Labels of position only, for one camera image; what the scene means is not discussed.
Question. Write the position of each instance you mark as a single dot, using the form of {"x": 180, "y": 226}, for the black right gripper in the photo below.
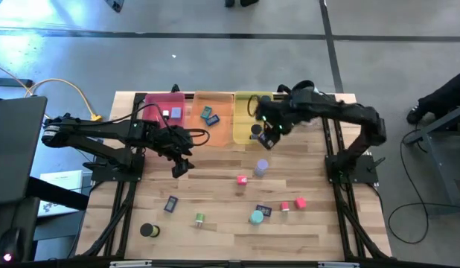
{"x": 274, "y": 115}

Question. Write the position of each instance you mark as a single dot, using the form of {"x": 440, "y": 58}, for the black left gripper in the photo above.
{"x": 170, "y": 143}

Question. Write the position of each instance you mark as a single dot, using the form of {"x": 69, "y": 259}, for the black-capped hourglass blue sand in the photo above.
{"x": 256, "y": 129}

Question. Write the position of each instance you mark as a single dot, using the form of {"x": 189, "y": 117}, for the purple hourglass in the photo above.
{"x": 262, "y": 164}

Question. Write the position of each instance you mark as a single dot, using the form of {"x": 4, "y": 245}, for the black-capped hourglass red sand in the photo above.
{"x": 266, "y": 99}

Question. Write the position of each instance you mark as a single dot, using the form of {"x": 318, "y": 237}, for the small red cube charger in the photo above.
{"x": 242, "y": 180}

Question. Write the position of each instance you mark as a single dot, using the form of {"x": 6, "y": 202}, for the lavender cube charger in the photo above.
{"x": 176, "y": 112}

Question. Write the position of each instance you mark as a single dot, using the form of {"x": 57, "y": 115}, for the blue digital clock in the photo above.
{"x": 212, "y": 120}

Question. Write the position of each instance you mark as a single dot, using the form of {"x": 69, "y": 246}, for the white and black charger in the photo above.
{"x": 165, "y": 113}

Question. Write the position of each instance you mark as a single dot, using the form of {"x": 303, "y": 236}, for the teal digital clock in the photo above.
{"x": 206, "y": 112}

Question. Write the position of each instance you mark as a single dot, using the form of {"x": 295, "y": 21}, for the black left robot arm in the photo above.
{"x": 92, "y": 130}

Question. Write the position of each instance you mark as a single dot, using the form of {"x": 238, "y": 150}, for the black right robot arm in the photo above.
{"x": 345, "y": 111}

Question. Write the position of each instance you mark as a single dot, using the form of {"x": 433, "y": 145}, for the translucent yellow plastic bin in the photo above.
{"x": 241, "y": 126}

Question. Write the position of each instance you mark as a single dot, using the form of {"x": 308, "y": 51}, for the dark navy digital clock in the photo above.
{"x": 170, "y": 204}
{"x": 266, "y": 210}

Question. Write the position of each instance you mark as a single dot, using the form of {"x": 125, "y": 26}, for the translucent orange plastic bin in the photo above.
{"x": 219, "y": 137}

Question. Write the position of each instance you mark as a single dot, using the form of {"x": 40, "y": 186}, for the green and white charger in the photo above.
{"x": 200, "y": 218}

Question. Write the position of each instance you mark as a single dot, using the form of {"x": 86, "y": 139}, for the pink and white charger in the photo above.
{"x": 284, "y": 206}

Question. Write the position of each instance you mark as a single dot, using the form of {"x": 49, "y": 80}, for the translucent pink plastic bin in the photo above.
{"x": 178, "y": 100}

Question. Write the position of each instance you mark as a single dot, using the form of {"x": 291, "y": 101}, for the pink cube charger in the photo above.
{"x": 300, "y": 203}

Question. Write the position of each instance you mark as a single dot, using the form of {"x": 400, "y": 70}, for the black-capped hourglass yellow sand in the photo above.
{"x": 146, "y": 230}

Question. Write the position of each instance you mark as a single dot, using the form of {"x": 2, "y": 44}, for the teal hourglass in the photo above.
{"x": 257, "y": 217}

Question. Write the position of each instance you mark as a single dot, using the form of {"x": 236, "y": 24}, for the white booklet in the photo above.
{"x": 62, "y": 178}

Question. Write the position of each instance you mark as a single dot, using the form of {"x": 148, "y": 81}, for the dark grey monitor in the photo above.
{"x": 14, "y": 149}

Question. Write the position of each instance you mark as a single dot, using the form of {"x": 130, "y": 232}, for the black floor object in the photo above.
{"x": 115, "y": 4}

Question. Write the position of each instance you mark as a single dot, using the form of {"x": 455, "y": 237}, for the person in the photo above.
{"x": 446, "y": 97}

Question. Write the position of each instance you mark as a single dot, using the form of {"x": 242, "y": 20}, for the black computer mouse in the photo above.
{"x": 10, "y": 243}

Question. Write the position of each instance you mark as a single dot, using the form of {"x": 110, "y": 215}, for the black floor bar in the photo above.
{"x": 10, "y": 82}

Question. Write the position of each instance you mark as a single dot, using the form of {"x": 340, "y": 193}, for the black aluminium table frame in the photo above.
{"x": 127, "y": 219}

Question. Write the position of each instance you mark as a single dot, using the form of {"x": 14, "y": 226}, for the silver metal bracket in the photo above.
{"x": 338, "y": 265}
{"x": 129, "y": 264}

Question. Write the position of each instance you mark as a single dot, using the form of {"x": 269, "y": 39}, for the grey metal cart frame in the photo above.
{"x": 444, "y": 175}

